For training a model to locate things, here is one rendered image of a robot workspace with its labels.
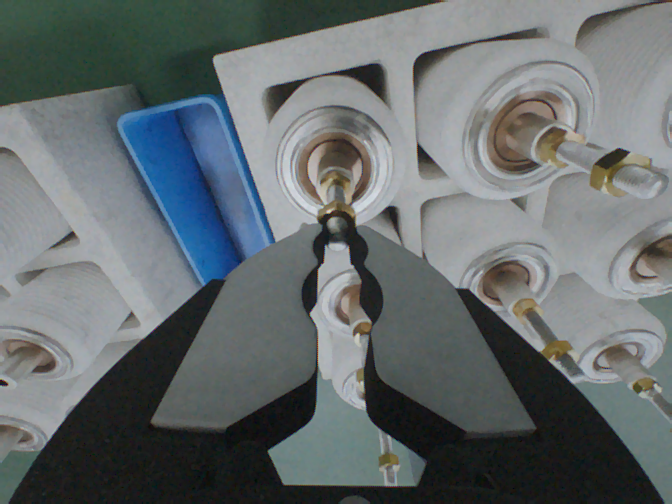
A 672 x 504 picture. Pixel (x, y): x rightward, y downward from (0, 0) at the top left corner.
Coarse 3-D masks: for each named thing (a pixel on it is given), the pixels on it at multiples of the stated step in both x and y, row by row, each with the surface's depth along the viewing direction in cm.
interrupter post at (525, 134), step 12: (516, 120) 19; (528, 120) 18; (540, 120) 17; (552, 120) 17; (516, 132) 18; (528, 132) 17; (540, 132) 16; (552, 132) 16; (516, 144) 18; (528, 144) 17; (540, 144) 17; (528, 156) 17
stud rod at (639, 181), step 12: (564, 144) 15; (576, 144) 15; (564, 156) 15; (576, 156) 14; (588, 156) 14; (600, 156) 13; (588, 168) 14; (624, 168) 12; (636, 168) 12; (624, 180) 12; (636, 180) 12; (648, 180) 11; (660, 180) 11; (636, 192) 12; (648, 192) 11; (660, 192) 11
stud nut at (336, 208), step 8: (336, 200) 14; (320, 208) 14; (328, 208) 13; (336, 208) 13; (344, 208) 13; (352, 208) 14; (320, 216) 13; (328, 216) 13; (336, 216) 13; (344, 216) 13; (352, 216) 13; (352, 224) 13
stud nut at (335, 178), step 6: (330, 174) 17; (336, 174) 17; (324, 180) 17; (330, 180) 16; (336, 180) 16; (342, 180) 16; (348, 180) 17; (324, 186) 16; (330, 186) 17; (342, 186) 17; (348, 186) 17; (324, 192) 17; (348, 192) 17; (324, 198) 17; (348, 198) 17; (324, 204) 17
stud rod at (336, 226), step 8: (328, 192) 16; (336, 192) 16; (344, 192) 16; (328, 200) 15; (344, 200) 15; (328, 224) 13; (336, 224) 13; (344, 224) 13; (328, 232) 12; (336, 232) 12; (344, 232) 12; (328, 240) 12; (336, 240) 12; (344, 240) 12; (328, 248) 13; (336, 248) 13; (344, 248) 13
